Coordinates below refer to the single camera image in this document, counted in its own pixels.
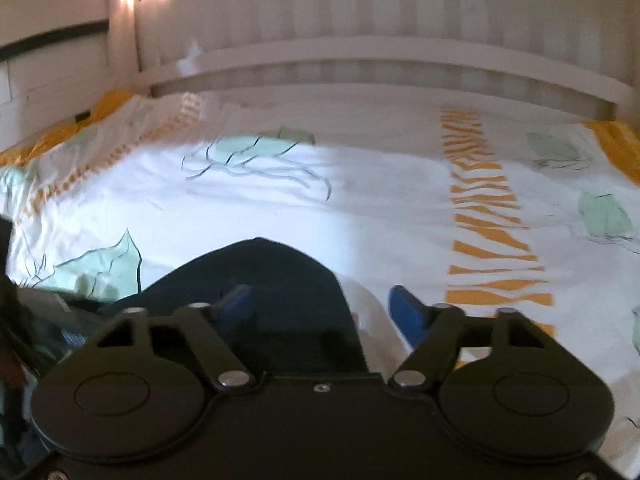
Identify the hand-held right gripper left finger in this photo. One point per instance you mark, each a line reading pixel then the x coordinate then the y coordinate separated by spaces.
pixel 235 307

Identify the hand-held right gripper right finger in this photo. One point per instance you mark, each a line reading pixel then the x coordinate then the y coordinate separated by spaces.
pixel 407 310

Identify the black hoodie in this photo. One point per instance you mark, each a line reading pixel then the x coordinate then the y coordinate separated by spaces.
pixel 280 280

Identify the white leaf print blanket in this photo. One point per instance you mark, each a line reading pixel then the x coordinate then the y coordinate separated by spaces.
pixel 350 200

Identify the yellow bed sheet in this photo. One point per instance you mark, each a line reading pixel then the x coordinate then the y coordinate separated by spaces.
pixel 112 105

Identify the white wooden bed frame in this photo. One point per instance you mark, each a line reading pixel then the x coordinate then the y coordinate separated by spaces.
pixel 350 55

